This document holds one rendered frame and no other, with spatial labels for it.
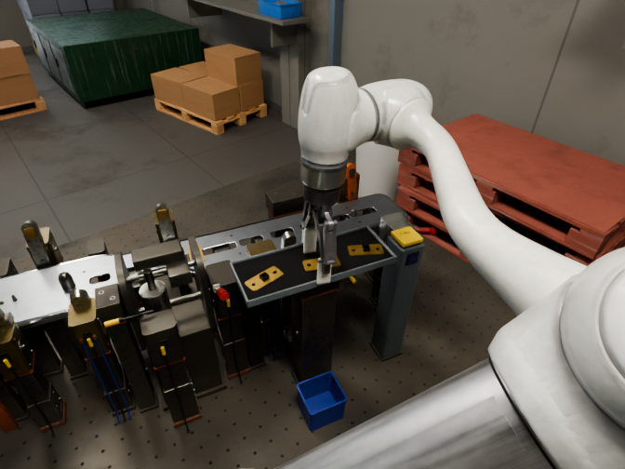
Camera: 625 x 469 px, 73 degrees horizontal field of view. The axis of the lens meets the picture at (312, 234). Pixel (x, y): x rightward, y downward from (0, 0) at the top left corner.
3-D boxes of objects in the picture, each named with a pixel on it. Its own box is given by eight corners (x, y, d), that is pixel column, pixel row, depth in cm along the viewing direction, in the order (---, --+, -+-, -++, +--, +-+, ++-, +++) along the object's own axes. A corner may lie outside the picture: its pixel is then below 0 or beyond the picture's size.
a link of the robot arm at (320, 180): (339, 142, 84) (336, 168, 88) (295, 146, 82) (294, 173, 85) (355, 163, 77) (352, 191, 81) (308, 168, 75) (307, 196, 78)
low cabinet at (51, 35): (207, 84, 559) (200, 27, 518) (82, 111, 477) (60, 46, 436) (153, 56, 665) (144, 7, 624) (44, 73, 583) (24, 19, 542)
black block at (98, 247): (126, 298, 151) (103, 233, 134) (129, 316, 144) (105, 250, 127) (112, 301, 150) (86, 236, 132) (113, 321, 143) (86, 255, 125)
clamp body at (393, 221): (385, 293, 155) (399, 211, 133) (404, 315, 147) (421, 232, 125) (368, 299, 153) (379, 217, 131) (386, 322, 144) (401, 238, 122)
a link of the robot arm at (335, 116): (318, 173, 73) (375, 156, 80) (325, 83, 64) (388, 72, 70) (285, 149, 80) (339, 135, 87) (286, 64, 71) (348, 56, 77)
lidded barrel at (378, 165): (432, 202, 335) (448, 124, 295) (386, 226, 307) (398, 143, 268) (379, 175, 369) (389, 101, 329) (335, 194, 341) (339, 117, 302)
